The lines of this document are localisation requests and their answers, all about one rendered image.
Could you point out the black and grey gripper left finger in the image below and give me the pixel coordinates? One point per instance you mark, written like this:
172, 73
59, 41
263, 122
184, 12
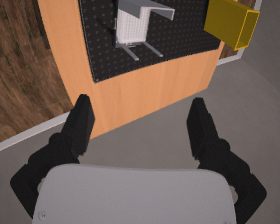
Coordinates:
73, 139

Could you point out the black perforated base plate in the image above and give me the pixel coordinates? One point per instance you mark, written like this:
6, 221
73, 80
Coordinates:
180, 37

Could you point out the yellow plastics bin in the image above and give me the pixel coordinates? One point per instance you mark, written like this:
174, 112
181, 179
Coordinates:
225, 20

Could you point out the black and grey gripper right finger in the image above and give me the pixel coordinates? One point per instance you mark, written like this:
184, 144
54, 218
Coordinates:
205, 142

